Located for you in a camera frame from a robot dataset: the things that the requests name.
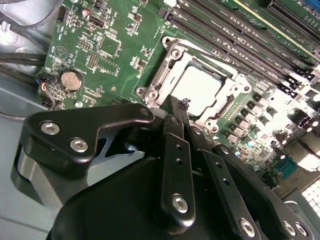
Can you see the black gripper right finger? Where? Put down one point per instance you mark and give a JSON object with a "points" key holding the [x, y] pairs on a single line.
{"points": [[225, 180]]}

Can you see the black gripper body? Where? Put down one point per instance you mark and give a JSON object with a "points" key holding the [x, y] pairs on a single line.
{"points": [[112, 205]]}

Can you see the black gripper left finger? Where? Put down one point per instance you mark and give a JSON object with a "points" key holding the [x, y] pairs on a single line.
{"points": [[112, 117]]}

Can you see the metal socket cover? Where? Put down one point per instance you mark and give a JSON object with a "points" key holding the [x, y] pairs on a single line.
{"points": [[173, 78]]}

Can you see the silver green CPU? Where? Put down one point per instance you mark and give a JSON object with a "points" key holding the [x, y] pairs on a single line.
{"points": [[200, 90]]}

